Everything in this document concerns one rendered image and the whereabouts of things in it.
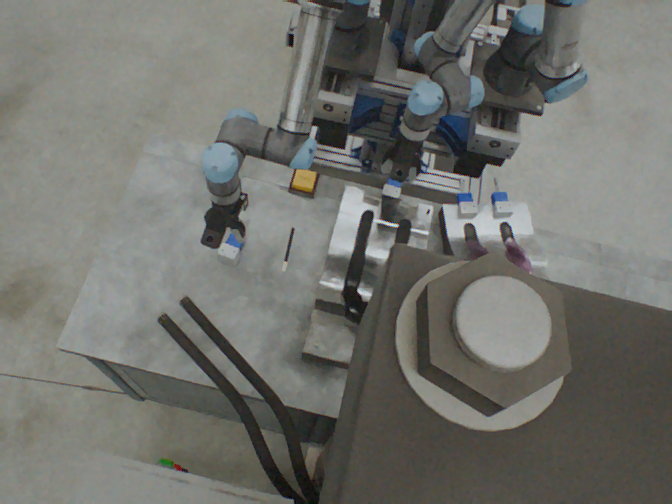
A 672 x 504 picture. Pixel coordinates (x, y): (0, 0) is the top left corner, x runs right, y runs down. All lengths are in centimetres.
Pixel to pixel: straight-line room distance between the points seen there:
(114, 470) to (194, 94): 235
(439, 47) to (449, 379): 126
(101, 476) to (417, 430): 63
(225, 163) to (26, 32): 231
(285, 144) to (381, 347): 100
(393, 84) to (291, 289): 70
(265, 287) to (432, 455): 134
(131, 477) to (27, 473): 163
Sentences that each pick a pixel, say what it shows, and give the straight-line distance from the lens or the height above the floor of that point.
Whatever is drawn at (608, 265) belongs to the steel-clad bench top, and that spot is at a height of 80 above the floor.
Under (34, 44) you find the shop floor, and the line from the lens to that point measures 344.
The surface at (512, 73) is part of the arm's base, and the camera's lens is 182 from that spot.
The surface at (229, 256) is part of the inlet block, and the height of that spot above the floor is 85.
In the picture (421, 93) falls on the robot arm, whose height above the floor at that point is 128.
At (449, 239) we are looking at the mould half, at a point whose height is 86.
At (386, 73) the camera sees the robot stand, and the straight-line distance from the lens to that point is 193.
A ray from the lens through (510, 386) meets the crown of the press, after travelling 37.
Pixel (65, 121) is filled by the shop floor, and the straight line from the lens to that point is 310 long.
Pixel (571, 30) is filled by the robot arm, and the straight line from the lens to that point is 151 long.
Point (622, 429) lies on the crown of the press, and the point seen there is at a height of 201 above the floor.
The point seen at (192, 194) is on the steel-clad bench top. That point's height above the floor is 80.
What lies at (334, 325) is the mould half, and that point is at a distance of 160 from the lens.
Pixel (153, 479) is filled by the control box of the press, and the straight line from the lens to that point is 93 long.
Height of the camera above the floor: 238
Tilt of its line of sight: 65 degrees down
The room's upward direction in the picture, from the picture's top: 12 degrees clockwise
